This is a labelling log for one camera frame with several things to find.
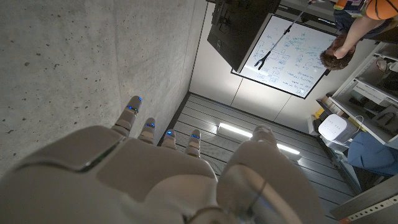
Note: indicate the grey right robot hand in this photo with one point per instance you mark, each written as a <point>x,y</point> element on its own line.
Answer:
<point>140,174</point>

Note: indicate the black reacher grabber stick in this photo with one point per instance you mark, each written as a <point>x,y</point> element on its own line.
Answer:
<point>286,31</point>

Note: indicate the ceiling light bar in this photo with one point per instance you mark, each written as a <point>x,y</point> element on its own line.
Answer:
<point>234,130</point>
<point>287,149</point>

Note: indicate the black computer monitor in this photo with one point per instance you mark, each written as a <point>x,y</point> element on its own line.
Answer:
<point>239,31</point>

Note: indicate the white air purifier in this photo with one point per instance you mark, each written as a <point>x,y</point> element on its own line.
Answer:
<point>335,128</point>

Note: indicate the person in dark polo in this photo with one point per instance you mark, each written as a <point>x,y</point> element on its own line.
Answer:
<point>335,59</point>

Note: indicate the blue fabric bag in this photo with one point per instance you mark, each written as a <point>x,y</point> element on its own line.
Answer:
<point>371,155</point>

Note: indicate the white shelf cabinet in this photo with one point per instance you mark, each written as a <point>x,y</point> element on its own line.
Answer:
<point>373,130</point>

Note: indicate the small orange basketball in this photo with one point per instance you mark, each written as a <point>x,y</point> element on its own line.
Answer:
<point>381,9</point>

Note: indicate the whiteboard with black frame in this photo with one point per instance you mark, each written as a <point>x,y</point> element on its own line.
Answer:
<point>295,68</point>

